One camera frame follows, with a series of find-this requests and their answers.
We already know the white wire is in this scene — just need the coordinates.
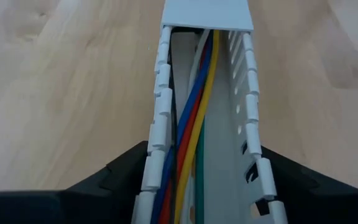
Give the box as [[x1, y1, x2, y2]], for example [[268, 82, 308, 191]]
[[181, 29, 211, 224]]

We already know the blue wire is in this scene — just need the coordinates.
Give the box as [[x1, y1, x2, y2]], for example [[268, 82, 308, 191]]
[[150, 29, 214, 224]]

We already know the yellow wire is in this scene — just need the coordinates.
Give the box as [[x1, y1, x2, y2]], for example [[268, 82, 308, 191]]
[[174, 29, 221, 224]]

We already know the white duct cover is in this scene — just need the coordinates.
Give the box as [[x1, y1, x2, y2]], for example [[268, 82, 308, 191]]
[[160, 0, 255, 33]]

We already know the red wire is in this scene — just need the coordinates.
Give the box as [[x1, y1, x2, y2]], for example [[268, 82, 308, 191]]
[[158, 37, 213, 224]]

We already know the white slotted cable duct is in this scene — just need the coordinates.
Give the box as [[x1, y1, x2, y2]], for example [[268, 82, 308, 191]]
[[131, 24, 289, 224]]

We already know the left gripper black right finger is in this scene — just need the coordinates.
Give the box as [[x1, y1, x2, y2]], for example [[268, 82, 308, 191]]
[[261, 146, 358, 224]]

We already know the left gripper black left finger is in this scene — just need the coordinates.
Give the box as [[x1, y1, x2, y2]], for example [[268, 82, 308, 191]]
[[0, 141, 150, 224]]

